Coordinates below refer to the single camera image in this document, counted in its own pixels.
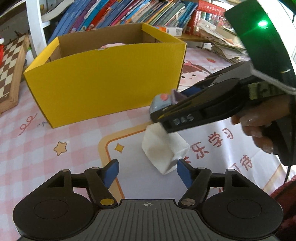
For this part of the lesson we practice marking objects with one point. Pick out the person's fuzzy clothing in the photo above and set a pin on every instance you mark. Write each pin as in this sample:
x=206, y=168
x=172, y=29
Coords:
x=286, y=208

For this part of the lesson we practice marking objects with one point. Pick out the person's right hand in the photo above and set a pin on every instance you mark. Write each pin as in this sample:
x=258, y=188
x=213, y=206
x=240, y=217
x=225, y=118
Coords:
x=261, y=118

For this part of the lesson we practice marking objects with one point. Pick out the row of children's books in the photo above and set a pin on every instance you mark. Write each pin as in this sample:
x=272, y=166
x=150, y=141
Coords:
x=92, y=16

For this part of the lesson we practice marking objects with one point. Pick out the wooden chessboard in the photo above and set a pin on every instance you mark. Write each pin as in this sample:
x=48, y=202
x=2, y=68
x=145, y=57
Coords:
x=9, y=69

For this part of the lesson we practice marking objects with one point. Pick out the orange white medicine box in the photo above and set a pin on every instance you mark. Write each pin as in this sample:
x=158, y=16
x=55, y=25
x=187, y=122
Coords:
x=170, y=30

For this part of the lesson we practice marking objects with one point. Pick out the pink plush pig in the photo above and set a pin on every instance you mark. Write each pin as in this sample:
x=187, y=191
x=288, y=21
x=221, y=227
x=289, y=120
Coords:
x=111, y=45

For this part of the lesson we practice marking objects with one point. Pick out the red tassel ornament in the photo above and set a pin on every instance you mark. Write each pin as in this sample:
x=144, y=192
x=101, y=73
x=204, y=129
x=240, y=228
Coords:
x=1, y=52

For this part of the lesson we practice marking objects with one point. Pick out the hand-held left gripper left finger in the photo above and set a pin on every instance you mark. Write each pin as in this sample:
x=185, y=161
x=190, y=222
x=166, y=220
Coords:
x=111, y=172

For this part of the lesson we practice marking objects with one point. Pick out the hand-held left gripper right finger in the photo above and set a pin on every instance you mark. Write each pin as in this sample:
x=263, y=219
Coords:
x=184, y=173

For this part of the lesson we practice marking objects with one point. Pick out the grey toy truck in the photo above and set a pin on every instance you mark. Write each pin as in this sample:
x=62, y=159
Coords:
x=159, y=102

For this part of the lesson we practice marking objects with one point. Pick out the white bookshelf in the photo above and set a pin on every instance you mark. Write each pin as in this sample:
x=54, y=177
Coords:
x=37, y=27

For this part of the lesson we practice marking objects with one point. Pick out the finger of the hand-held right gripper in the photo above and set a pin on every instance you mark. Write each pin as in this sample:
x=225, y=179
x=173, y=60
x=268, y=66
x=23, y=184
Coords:
x=222, y=76
x=196, y=102

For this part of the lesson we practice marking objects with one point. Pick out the red gift box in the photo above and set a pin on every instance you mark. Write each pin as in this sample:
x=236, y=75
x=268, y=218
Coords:
x=208, y=9

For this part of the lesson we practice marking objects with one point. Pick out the stack of papers and books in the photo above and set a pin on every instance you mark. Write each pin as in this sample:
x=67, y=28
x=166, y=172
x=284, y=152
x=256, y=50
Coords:
x=222, y=46

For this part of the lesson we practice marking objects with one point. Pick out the white eraser block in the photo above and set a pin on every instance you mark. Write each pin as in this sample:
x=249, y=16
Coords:
x=161, y=150

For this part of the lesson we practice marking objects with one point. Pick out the yellow cardboard box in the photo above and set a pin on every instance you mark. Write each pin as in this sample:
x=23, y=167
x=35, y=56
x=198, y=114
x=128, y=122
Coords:
x=104, y=81

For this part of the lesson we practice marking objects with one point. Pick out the desktop with pink checkered mat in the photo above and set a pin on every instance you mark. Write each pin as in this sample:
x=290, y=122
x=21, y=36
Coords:
x=69, y=162

